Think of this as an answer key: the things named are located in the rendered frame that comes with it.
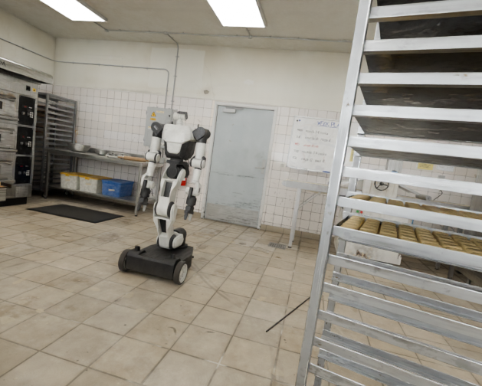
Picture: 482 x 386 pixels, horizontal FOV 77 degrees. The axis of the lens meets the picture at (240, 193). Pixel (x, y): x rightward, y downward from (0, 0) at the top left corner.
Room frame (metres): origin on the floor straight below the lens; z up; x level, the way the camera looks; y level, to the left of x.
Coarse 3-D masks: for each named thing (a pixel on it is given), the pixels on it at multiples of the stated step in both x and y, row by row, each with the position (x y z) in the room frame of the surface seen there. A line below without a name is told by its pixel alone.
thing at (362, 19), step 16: (368, 0) 0.89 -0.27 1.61; (368, 16) 0.89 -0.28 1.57; (352, 48) 0.90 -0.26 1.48; (352, 64) 0.89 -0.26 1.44; (352, 80) 0.89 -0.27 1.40; (352, 96) 0.89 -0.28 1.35; (352, 112) 0.90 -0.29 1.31; (336, 144) 0.90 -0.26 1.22; (336, 160) 0.89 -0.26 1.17; (336, 176) 0.89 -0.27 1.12; (336, 192) 0.89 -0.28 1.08; (320, 240) 0.90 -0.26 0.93; (320, 256) 0.89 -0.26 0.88; (320, 272) 0.89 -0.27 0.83; (320, 288) 0.89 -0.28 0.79; (304, 336) 0.90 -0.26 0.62; (304, 352) 0.89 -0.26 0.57; (304, 368) 0.89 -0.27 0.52; (304, 384) 0.89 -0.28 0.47
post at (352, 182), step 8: (376, 32) 1.30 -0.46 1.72; (352, 160) 1.31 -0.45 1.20; (360, 160) 1.30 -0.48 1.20; (352, 184) 1.30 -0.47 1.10; (344, 208) 1.31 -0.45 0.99; (344, 240) 1.29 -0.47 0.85; (344, 248) 1.29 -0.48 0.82; (336, 272) 1.30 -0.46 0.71; (328, 304) 1.30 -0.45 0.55; (328, 328) 1.30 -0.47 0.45; (320, 360) 1.30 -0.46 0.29; (320, 384) 1.30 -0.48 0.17
